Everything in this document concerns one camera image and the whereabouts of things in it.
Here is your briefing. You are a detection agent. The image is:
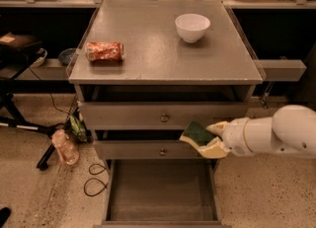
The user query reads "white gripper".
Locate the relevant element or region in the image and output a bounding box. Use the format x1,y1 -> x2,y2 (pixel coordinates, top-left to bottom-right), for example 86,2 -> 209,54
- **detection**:
197,117 -> 253,159

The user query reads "green yellow sponge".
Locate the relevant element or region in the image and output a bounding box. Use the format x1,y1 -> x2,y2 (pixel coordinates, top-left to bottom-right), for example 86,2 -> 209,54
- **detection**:
180,121 -> 215,148

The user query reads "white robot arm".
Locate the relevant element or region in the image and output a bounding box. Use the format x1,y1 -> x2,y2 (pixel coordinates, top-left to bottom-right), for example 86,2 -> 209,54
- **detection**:
197,105 -> 316,159

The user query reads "grey bottom drawer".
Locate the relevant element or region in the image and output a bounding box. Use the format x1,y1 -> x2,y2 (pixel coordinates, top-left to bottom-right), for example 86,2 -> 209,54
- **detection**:
93,159 -> 231,228

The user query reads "grey drawer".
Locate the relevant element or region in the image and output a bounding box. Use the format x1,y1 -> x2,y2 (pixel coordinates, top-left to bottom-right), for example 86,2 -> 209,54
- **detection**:
93,130 -> 204,160
93,159 -> 231,228
79,85 -> 247,130

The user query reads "grey drawer cabinet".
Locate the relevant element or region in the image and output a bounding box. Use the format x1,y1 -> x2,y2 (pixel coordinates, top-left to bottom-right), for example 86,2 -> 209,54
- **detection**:
65,0 -> 267,228

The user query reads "grey middle drawer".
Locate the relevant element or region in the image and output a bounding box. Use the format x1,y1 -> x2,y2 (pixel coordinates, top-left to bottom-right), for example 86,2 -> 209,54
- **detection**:
93,130 -> 204,160

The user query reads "grey top drawer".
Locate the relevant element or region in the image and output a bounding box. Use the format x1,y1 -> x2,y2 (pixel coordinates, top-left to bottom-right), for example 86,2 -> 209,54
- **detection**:
79,85 -> 247,130

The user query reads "white bowl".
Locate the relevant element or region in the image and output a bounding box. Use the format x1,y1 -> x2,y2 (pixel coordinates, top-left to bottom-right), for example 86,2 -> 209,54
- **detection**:
175,14 -> 210,42

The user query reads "green bag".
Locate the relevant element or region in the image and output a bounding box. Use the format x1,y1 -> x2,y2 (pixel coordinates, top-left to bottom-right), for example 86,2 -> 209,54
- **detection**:
70,115 -> 87,142

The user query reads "clear plastic bottle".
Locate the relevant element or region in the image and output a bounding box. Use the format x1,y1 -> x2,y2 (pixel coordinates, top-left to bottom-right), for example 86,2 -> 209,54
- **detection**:
51,129 -> 80,166

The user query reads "dark small bowl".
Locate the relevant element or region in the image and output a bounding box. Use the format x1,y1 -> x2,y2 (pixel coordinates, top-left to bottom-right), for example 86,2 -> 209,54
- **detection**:
58,48 -> 76,66

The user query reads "black stand with legs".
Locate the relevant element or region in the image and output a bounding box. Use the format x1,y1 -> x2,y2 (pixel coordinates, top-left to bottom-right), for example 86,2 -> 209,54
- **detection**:
0,32 -> 67,171

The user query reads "black shoe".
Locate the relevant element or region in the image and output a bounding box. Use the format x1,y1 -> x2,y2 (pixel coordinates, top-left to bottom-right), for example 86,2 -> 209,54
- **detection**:
0,207 -> 11,228

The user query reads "black cable on floor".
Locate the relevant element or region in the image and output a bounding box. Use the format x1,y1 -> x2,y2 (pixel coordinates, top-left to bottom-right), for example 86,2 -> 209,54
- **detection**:
83,163 -> 109,197

